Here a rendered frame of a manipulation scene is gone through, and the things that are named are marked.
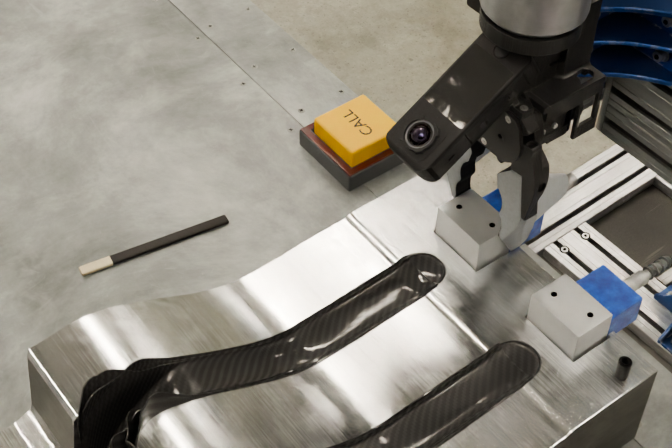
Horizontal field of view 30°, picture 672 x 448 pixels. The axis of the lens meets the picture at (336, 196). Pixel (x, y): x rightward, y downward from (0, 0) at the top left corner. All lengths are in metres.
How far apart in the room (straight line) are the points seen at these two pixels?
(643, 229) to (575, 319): 1.06
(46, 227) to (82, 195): 0.05
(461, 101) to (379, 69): 1.65
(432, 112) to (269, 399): 0.23
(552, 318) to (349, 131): 0.32
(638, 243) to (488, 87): 1.13
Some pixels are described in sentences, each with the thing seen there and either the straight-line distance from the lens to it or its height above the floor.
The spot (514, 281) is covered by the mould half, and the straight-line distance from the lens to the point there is 0.99.
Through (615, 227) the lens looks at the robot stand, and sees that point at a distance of 1.99.
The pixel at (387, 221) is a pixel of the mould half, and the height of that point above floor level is 0.89.
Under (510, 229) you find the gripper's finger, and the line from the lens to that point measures 0.97.
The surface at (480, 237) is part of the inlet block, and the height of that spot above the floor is 0.92.
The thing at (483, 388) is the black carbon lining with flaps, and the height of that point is 0.88.
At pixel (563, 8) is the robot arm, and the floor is 1.14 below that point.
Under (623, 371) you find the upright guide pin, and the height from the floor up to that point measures 0.90.
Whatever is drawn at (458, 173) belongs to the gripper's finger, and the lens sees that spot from 0.99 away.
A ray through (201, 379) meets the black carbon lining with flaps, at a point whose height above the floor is 0.91.
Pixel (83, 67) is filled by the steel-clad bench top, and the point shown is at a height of 0.80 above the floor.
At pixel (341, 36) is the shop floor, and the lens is 2.60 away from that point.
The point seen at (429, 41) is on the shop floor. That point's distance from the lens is 2.60.
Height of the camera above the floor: 1.64
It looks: 46 degrees down
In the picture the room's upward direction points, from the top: 1 degrees clockwise
